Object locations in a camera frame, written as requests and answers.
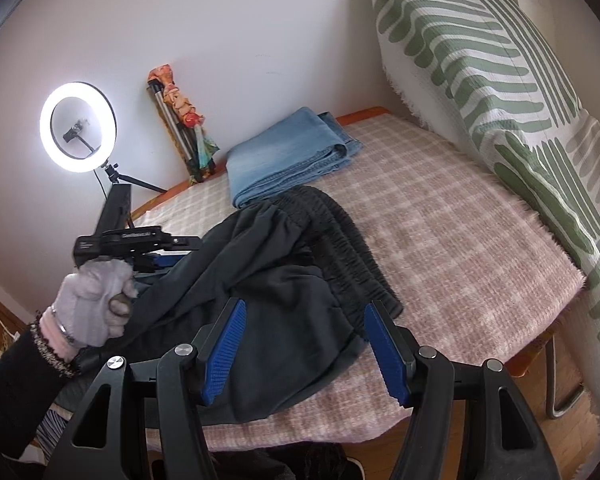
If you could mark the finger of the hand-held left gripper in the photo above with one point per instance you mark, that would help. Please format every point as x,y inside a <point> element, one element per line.
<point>182,242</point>
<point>162,261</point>

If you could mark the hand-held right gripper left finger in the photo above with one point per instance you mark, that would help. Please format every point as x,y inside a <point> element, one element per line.
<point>225,355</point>

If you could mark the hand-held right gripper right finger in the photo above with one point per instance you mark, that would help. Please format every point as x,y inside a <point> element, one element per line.
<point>385,355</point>

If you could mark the dark grey pants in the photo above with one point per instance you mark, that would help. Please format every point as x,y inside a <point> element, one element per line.
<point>280,280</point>

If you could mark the person's left forearm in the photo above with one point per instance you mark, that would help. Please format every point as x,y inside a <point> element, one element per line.
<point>15,385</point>

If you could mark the person's left hand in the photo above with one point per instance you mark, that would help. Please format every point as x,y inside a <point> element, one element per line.
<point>92,305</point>

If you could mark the folded silver tripod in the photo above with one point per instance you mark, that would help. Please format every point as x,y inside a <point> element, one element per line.
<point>177,130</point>

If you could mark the black phone holder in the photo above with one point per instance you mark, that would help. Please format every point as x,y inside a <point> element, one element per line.
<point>75,132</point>

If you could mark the dark cloth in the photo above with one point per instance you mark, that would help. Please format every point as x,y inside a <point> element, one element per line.
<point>280,462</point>

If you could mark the pink checked blanket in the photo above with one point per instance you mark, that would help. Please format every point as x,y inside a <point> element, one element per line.
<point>455,240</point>

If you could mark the folded blue jeans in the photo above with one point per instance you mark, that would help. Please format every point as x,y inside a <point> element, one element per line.
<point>285,150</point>

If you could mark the grey metal leg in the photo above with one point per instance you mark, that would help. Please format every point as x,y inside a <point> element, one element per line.
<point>551,385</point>

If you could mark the green striped white cushion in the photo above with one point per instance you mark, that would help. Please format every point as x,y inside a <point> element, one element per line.
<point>470,60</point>
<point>570,200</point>

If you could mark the orange wooden bed frame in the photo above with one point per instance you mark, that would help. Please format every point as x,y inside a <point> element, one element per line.
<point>365,114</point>

